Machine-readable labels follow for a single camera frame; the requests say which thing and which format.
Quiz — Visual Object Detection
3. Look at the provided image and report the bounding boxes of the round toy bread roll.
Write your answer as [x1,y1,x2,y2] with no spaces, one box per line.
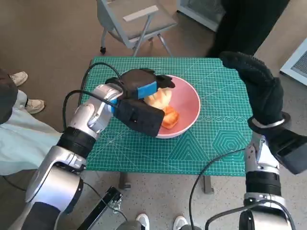
[144,87,173,111]

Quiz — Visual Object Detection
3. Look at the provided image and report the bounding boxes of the person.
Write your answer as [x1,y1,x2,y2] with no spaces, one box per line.
[0,68,63,177]
[118,215,200,230]
[206,0,288,58]

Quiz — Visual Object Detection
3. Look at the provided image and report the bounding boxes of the black metal stand bar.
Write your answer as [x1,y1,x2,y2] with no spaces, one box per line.
[78,186,123,230]

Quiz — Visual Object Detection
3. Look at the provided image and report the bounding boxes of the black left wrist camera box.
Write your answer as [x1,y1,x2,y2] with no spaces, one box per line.
[114,98,165,138]

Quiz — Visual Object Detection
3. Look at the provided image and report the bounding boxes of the grey chair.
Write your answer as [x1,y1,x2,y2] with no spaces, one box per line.
[95,0,178,58]

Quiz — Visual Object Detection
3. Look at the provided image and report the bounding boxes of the thick black cable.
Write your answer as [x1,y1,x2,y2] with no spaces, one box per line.
[189,148,247,230]

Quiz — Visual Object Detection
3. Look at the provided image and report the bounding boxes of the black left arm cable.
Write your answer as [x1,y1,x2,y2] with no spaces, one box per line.
[62,90,117,132]
[80,62,122,106]

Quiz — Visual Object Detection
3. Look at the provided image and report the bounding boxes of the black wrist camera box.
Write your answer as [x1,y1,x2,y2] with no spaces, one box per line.
[266,129,307,175]
[114,98,165,138]

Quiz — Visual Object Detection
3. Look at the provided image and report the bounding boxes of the pink bowl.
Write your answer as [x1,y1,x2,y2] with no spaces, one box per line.
[154,74,201,140]

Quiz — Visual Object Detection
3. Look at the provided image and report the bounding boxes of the long toy bread loaf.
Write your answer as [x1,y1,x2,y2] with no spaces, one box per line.
[160,106,180,129]

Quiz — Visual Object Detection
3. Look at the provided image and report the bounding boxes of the black table leg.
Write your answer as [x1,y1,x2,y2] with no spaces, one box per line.
[203,176,214,194]
[119,172,131,190]

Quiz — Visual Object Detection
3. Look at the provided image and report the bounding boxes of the left robot hand, blue tape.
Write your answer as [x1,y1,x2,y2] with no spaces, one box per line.
[120,68,176,100]

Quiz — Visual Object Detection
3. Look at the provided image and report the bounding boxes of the right robot hand, black glove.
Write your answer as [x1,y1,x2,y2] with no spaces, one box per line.
[219,51,285,126]

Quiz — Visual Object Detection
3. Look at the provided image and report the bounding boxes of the green cutting mat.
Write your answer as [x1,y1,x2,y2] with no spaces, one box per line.
[85,57,254,177]

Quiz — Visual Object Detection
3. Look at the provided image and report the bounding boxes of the white vented appliance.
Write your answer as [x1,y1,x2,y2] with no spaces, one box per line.
[279,38,307,87]

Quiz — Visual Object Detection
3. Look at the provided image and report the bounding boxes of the thin black cable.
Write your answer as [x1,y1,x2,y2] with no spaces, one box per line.
[83,183,129,222]

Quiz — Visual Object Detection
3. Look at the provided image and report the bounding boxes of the white mesh cabinet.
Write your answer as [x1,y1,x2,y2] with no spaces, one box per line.
[177,0,226,32]

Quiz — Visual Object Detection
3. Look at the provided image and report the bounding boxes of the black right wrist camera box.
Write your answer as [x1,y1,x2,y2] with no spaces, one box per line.
[266,129,307,175]

